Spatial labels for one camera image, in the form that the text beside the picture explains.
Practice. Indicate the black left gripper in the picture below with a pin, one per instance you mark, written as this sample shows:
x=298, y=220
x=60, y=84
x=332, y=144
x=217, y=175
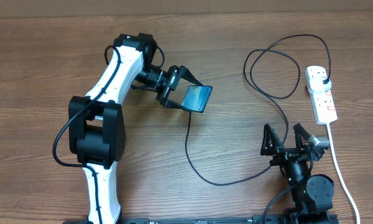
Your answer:
x=176, y=72

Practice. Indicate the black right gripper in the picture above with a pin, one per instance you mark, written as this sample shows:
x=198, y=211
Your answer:
x=285, y=154

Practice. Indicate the blue Galaxy smartphone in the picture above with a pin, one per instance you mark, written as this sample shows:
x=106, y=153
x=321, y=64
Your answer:
x=196, y=98

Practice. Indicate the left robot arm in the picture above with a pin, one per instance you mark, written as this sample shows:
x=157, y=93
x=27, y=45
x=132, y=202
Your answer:
x=97, y=133

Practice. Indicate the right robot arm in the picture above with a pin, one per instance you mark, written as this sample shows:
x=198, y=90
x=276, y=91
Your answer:
x=312, y=194

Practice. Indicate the white charger plug adapter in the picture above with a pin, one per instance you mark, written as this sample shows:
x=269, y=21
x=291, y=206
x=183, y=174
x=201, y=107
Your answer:
x=317, y=85

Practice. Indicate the white power strip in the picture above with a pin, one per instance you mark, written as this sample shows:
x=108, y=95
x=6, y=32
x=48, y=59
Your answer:
x=323, y=105

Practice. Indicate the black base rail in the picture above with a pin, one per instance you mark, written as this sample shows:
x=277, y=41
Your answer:
x=202, y=220

